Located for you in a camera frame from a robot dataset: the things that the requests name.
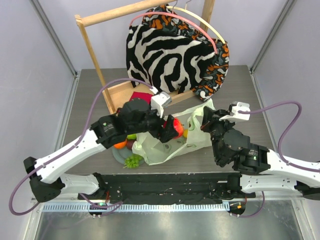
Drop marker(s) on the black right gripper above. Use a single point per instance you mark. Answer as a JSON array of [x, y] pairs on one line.
[[210, 122]]

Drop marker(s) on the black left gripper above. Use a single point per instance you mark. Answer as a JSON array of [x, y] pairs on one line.
[[164, 134]]

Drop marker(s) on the red apple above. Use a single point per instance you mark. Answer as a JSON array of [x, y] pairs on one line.
[[178, 127]]

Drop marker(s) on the yellow mango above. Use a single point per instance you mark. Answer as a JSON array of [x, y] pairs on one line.
[[185, 133]]

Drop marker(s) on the pale green plastic bag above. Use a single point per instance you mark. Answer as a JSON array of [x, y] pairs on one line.
[[154, 152]]

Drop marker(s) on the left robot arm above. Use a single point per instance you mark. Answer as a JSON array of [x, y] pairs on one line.
[[48, 178]]

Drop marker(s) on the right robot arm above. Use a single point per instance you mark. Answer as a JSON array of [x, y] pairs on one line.
[[261, 169]]

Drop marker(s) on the green apple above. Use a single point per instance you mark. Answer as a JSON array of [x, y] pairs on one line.
[[132, 137]]

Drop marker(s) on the red folded cloth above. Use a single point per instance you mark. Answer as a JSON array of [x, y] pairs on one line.
[[141, 95]]

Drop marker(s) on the dark purple plum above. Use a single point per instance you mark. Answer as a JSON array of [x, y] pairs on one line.
[[129, 144]]

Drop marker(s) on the green grape bunch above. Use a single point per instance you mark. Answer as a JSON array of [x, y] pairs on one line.
[[133, 161]]

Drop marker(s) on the orange fruit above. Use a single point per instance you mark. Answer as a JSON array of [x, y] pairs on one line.
[[120, 145]]

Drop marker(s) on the grey blue plate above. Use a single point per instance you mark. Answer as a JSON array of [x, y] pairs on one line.
[[121, 154]]

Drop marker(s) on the zebra pattern garment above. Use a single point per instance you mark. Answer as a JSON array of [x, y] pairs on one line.
[[166, 61]]

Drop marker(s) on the wooden clothes rack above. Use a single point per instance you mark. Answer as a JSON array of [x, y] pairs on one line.
[[116, 95]]

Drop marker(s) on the pink clothes hanger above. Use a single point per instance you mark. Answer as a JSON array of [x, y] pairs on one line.
[[162, 18]]

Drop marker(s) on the cream clothes hanger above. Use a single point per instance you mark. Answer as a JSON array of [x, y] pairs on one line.
[[205, 17]]

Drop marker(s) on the camouflage pattern garment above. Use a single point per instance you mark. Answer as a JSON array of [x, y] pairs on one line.
[[215, 74]]

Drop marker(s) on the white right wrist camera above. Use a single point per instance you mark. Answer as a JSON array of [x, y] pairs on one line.
[[235, 115]]

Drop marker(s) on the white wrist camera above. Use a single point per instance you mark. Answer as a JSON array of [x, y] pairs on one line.
[[235, 115], [159, 101]]

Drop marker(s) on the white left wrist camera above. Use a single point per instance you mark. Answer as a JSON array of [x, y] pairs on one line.
[[159, 101]]

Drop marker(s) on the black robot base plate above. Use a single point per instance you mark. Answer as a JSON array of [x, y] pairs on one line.
[[170, 189]]

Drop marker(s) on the white slotted cable duct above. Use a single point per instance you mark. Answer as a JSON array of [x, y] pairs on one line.
[[86, 207]]

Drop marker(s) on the aluminium frame rail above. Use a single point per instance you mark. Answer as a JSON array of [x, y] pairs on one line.
[[53, 35]]

